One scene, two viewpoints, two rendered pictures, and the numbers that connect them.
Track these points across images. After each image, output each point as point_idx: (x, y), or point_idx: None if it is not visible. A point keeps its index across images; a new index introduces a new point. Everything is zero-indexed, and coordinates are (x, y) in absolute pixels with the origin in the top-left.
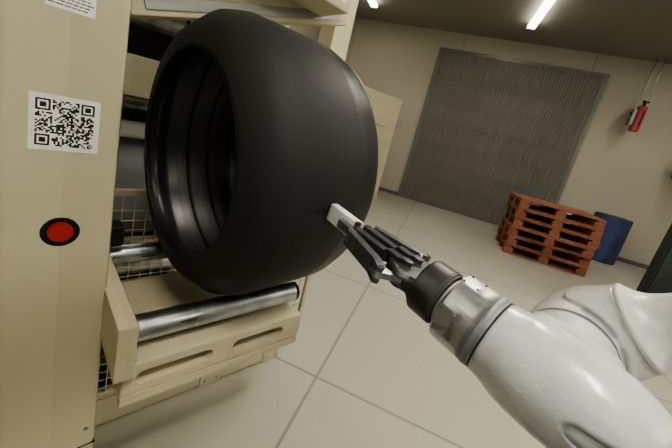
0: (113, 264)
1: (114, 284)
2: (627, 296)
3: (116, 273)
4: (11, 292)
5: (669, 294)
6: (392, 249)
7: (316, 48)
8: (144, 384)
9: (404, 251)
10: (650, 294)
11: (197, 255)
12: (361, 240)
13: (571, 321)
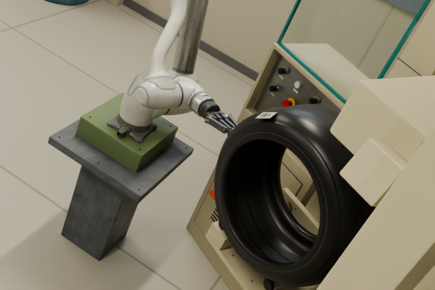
0: (314, 224)
1: (304, 210)
2: (167, 74)
3: (309, 217)
4: None
5: (162, 66)
6: (224, 116)
7: (300, 107)
8: None
9: (219, 116)
10: (162, 70)
11: (284, 208)
12: (235, 122)
13: (186, 84)
